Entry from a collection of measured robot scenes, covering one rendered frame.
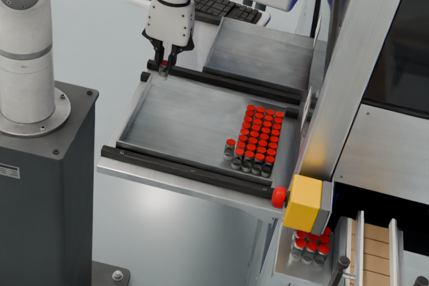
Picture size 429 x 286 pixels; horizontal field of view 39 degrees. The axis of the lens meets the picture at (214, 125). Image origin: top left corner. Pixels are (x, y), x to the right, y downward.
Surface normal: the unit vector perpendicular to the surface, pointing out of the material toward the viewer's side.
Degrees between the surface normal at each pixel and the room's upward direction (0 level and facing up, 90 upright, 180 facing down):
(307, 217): 90
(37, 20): 31
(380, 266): 0
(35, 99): 90
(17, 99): 90
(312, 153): 90
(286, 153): 0
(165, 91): 0
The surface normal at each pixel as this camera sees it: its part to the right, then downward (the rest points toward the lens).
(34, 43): 0.64, 0.52
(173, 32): -0.26, 0.61
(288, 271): 0.15, -0.75
